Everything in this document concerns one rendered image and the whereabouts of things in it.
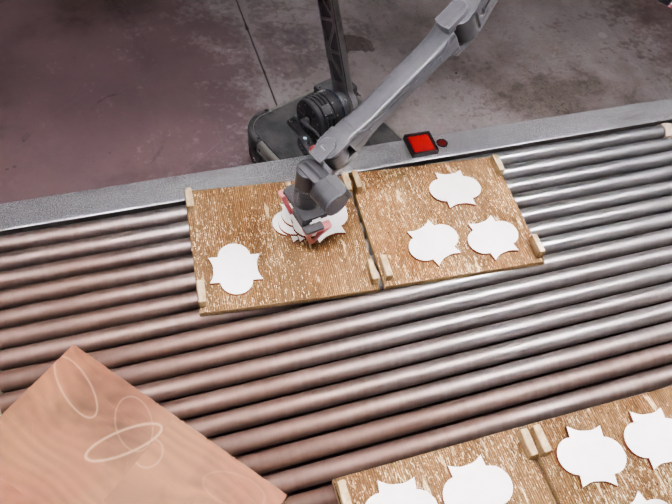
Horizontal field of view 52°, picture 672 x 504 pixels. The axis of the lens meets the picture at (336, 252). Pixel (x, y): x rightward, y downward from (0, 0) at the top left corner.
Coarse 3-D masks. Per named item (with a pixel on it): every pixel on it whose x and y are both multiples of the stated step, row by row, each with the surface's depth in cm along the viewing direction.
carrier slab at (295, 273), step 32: (192, 192) 170; (224, 192) 171; (256, 192) 172; (192, 224) 165; (224, 224) 166; (256, 224) 167; (352, 224) 170; (192, 256) 160; (288, 256) 162; (320, 256) 163; (352, 256) 164; (256, 288) 156; (288, 288) 157; (320, 288) 158; (352, 288) 159
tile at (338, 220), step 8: (344, 208) 167; (328, 216) 165; (336, 216) 165; (344, 216) 165; (296, 224) 163; (336, 224) 164; (344, 224) 165; (296, 232) 162; (328, 232) 162; (336, 232) 162; (344, 232) 163; (320, 240) 161
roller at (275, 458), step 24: (624, 360) 157; (648, 360) 158; (528, 384) 151; (552, 384) 152; (576, 384) 154; (432, 408) 146; (456, 408) 146; (480, 408) 147; (336, 432) 141; (360, 432) 141; (384, 432) 142; (408, 432) 144; (264, 456) 136; (288, 456) 137; (312, 456) 138
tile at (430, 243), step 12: (420, 228) 170; (432, 228) 170; (444, 228) 171; (420, 240) 168; (432, 240) 168; (444, 240) 169; (456, 240) 169; (420, 252) 166; (432, 252) 166; (444, 252) 167; (456, 252) 167
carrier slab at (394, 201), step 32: (480, 160) 187; (352, 192) 177; (384, 192) 177; (416, 192) 178; (480, 192) 180; (384, 224) 171; (416, 224) 172; (448, 224) 173; (512, 224) 175; (480, 256) 168; (512, 256) 169; (384, 288) 161
